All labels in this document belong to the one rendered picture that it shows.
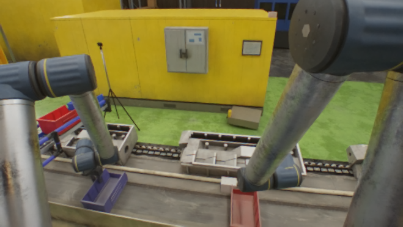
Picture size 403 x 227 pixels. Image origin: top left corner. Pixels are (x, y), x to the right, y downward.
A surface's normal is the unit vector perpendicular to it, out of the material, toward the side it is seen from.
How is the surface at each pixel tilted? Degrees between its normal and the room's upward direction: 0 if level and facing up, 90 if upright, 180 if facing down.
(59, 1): 90
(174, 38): 90
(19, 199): 50
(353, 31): 83
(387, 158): 87
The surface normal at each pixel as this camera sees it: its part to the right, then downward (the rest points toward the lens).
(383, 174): -0.93, 0.14
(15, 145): 0.63, -0.34
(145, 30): -0.15, 0.47
